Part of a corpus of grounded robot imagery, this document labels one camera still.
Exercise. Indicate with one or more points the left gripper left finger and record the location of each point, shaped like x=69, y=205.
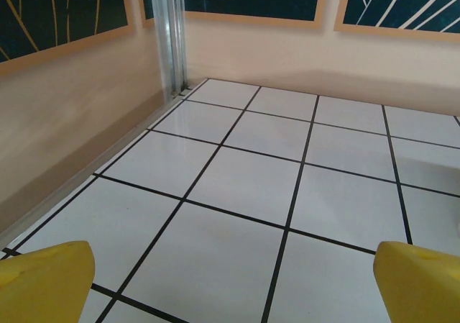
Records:
x=43, y=283

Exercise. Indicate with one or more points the wall panel with yellow lines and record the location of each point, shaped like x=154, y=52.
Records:
x=54, y=6

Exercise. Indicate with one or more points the aluminium corner post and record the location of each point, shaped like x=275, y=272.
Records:
x=169, y=31

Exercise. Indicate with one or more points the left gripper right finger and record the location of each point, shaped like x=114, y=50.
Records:
x=420, y=287

